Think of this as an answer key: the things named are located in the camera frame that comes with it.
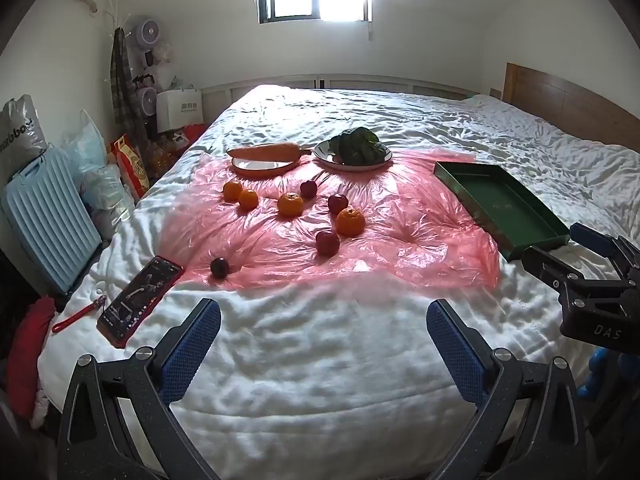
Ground light blue suitcase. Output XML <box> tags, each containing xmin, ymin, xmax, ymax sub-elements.
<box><xmin>0</xmin><ymin>147</ymin><xmax>103</xmax><ymax>295</ymax></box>

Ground orange-rimmed white plate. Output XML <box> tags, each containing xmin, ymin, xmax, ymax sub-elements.
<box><xmin>231</xmin><ymin>152</ymin><xmax>302</xmax><ymax>177</ymax></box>

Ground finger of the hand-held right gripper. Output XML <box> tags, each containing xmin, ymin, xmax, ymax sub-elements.
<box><xmin>570</xmin><ymin>222</ymin><xmax>640</xmax><ymax>286</ymax></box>
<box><xmin>521</xmin><ymin>245</ymin><xmax>637</xmax><ymax>302</ymax></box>

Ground pink plastic sheet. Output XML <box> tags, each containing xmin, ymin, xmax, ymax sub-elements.
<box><xmin>157</xmin><ymin>147</ymin><xmax>501</xmax><ymax>291</ymax></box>

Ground white quilt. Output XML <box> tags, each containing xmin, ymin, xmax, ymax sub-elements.
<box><xmin>37</xmin><ymin>84</ymin><xmax>640</xmax><ymax>480</ymax></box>

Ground white coat rack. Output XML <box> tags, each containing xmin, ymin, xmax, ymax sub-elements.
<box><xmin>102</xmin><ymin>0</ymin><xmax>132</xmax><ymax>31</ymax></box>

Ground white paper bag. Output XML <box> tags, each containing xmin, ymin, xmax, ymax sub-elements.
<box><xmin>156</xmin><ymin>87</ymin><xmax>205</xmax><ymax>133</ymax></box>

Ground purple fan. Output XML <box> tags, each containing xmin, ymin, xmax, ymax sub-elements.
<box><xmin>132</xmin><ymin>85</ymin><xmax>159</xmax><ymax>112</ymax></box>
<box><xmin>132</xmin><ymin>17</ymin><xmax>163</xmax><ymax>47</ymax></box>

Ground orange rice bag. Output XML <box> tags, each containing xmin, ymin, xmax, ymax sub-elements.
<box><xmin>109</xmin><ymin>134</ymin><xmax>150</xmax><ymax>201</ymax></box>

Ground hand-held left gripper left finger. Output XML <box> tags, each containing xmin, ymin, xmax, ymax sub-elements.
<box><xmin>56</xmin><ymin>298</ymin><xmax>222</xmax><ymax>480</ymax></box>

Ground carrot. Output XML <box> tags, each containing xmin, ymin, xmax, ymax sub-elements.
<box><xmin>226</xmin><ymin>142</ymin><xmax>313</xmax><ymax>162</ymax></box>

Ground wooden headboard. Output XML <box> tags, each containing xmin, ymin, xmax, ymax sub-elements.
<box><xmin>502</xmin><ymin>62</ymin><xmax>640</xmax><ymax>153</ymax></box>

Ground green rectangular tray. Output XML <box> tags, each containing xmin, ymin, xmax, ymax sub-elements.
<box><xmin>433</xmin><ymin>161</ymin><xmax>571</xmax><ymax>262</ymax></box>

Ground green leafy vegetable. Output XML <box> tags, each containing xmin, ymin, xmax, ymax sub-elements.
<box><xmin>328</xmin><ymin>127</ymin><xmax>388</xmax><ymax>166</ymax></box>

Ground red strap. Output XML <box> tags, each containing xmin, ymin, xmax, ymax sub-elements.
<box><xmin>51</xmin><ymin>296</ymin><xmax>106</xmax><ymax>333</ymax></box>

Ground white plate with dark rim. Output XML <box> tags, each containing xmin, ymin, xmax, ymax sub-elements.
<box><xmin>313</xmin><ymin>139</ymin><xmax>393</xmax><ymax>172</ymax></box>

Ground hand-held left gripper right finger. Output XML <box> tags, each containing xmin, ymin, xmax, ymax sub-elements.
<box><xmin>426</xmin><ymin>299</ymin><xmax>598</xmax><ymax>480</ymax></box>

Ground light blue plastic bag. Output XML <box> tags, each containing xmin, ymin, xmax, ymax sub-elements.
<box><xmin>62</xmin><ymin>110</ymin><xmax>108</xmax><ymax>177</ymax></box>

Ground grey plastic bag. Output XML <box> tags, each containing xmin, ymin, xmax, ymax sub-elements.
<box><xmin>0</xmin><ymin>95</ymin><xmax>49</xmax><ymax>186</ymax></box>

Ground plaid scarf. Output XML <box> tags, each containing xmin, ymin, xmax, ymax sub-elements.
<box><xmin>110</xmin><ymin>27</ymin><xmax>147</xmax><ymax>161</ymax></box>

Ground yellow oil bottles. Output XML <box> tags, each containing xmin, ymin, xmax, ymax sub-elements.
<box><xmin>147</xmin><ymin>140</ymin><xmax>182</xmax><ymax>182</ymax></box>

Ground red cloth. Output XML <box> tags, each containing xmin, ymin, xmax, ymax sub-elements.
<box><xmin>7</xmin><ymin>296</ymin><xmax>57</xmax><ymax>418</ymax></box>

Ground smartphone in red case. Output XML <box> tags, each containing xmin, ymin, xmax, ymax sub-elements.
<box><xmin>96</xmin><ymin>256</ymin><xmax>183</xmax><ymax>348</ymax></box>

